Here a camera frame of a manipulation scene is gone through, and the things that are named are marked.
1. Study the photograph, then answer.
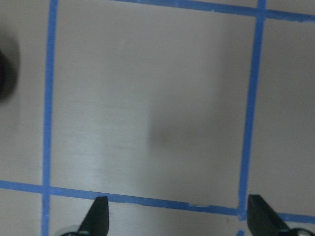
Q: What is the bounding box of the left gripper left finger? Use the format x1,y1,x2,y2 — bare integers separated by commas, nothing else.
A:
76,196,109,236

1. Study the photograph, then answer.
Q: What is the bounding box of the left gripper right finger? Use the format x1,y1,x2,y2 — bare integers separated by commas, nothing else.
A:
247,194,289,236

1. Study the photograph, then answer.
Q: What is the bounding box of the dark red apple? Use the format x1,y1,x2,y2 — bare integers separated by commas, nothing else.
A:
0,49,20,100

